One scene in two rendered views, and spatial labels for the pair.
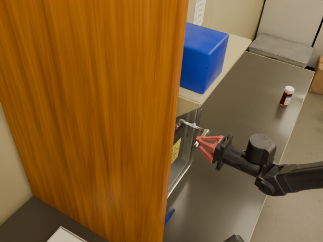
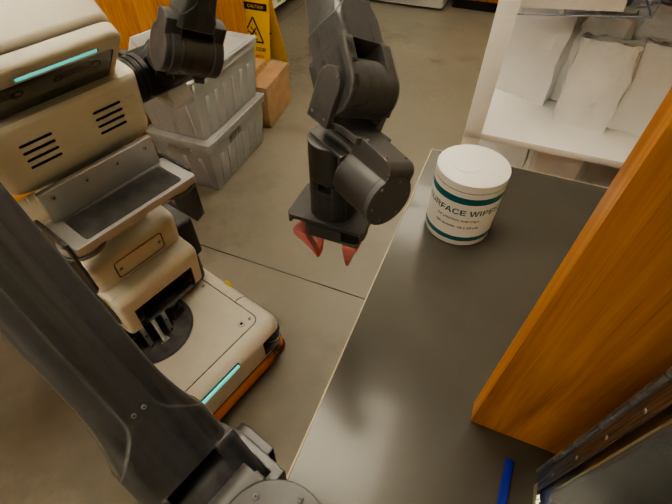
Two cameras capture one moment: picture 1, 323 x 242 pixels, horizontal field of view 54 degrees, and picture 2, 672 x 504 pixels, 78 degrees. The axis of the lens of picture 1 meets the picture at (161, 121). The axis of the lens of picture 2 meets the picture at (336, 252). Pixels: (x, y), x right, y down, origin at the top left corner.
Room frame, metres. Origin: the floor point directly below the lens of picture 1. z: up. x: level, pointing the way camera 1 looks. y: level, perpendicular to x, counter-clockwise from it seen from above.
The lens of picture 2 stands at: (0.64, -0.23, 1.54)
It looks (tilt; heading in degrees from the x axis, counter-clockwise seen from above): 48 degrees down; 175
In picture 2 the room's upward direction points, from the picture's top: straight up
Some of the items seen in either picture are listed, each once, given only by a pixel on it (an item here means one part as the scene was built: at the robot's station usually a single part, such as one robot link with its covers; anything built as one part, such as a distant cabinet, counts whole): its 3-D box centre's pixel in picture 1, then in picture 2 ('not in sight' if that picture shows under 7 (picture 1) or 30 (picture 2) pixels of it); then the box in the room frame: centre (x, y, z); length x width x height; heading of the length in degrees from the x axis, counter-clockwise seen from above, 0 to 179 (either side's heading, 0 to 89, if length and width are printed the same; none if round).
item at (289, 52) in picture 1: (278, 60); not in sight; (3.11, -1.22, 0.17); 0.60 x 0.42 x 0.33; 61
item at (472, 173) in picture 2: not in sight; (464, 195); (0.05, 0.07, 1.02); 0.13 x 0.13 x 0.15
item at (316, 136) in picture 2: not in sight; (336, 157); (0.25, -0.20, 1.27); 0.07 x 0.06 x 0.07; 30
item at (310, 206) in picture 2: not in sight; (333, 196); (0.25, -0.20, 1.20); 0.10 x 0.07 x 0.07; 63
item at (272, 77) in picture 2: not in sight; (259, 92); (-2.13, -0.53, 0.14); 0.41 x 0.32 x 0.28; 159
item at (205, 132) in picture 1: (196, 136); not in sight; (0.72, -0.11, 1.20); 0.10 x 0.05 x 0.03; 152
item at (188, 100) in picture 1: (204, 77); not in sight; (0.64, -0.09, 1.46); 0.32 x 0.11 x 0.10; 153
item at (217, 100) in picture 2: not in sight; (200, 82); (-1.57, -0.77, 0.49); 0.60 x 0.42 x 0.33; 153
